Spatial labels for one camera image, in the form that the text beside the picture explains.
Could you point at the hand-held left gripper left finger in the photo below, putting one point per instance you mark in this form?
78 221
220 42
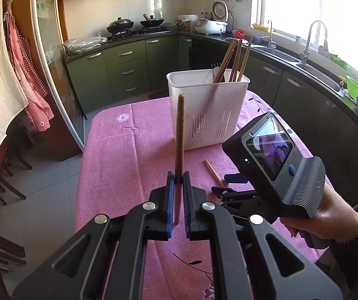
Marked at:
135 225

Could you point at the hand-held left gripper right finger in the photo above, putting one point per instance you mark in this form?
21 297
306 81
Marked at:
222 234

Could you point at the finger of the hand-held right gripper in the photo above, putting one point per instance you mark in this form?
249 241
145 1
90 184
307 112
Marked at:
235 195
236 178

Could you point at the white plastic utensil holder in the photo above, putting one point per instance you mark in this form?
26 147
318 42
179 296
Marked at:
204 100

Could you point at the person's right hand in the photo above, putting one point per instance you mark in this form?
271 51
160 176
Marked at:
332 218

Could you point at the pink floral tablecloth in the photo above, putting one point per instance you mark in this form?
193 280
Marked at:
119 162

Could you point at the grey lower kitchen cabinets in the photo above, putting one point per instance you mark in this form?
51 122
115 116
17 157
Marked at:
307 109

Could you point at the metal fork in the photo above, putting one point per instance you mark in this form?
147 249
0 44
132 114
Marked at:
214 66

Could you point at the green dish rack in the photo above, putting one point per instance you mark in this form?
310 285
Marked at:
355 84

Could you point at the steel kitchen sink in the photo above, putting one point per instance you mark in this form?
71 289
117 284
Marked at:
307 68

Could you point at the tall curved steel faucet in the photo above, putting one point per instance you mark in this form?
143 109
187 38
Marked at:
305 47

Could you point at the red item on counter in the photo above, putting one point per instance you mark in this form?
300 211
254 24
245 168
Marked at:
238 32

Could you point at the small steel faucet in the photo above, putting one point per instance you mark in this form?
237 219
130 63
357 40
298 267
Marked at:
271 34

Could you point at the green lower kitchen cabinets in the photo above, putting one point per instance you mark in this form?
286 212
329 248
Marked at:
129 68

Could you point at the white rice cooker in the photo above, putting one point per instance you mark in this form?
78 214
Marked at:
210 23

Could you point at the bag-lined container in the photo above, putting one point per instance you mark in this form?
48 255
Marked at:
187 22

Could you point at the gas stove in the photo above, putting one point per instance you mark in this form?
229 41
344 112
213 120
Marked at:
141 32

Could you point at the red checked apron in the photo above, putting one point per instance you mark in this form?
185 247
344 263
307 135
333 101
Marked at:
26 75

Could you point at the clear plastic bag bundle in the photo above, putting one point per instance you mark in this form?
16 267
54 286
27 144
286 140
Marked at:
85 43

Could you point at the kitchen window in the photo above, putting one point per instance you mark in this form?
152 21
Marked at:
307 0

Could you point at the glass sliding door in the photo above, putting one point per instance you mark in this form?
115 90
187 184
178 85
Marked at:
50 53

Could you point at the black wok with lid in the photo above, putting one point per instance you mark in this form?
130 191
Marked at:
120 25

